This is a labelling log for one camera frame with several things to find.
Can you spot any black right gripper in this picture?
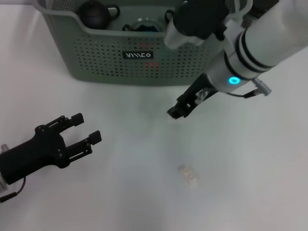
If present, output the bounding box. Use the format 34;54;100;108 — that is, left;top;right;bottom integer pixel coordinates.
167;73;218;120

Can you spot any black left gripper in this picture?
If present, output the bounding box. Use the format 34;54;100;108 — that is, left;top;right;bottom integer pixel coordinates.
0;113;103;185

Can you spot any white plate brick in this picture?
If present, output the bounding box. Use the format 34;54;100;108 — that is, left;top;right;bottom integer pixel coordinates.
178;164;199;186

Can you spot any grey perforated storage bin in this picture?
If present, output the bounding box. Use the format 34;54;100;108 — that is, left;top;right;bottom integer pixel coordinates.
32;0;253;87

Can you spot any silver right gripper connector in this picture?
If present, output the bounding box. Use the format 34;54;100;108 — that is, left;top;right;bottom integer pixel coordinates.
195;88;210;104

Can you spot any dark brown clay teapot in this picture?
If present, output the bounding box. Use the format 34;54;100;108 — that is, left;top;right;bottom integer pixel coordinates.
78;0;120;29

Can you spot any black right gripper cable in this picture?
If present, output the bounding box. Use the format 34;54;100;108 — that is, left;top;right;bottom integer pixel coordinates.
228;77;272;99

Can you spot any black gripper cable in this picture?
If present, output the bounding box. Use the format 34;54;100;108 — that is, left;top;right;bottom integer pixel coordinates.
0;177;26;203
228;77;272;99

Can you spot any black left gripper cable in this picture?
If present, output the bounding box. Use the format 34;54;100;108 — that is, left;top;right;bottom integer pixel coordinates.
0;177;26;203

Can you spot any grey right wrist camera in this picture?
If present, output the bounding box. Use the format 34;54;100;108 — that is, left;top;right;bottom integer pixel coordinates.
163;0;244;49

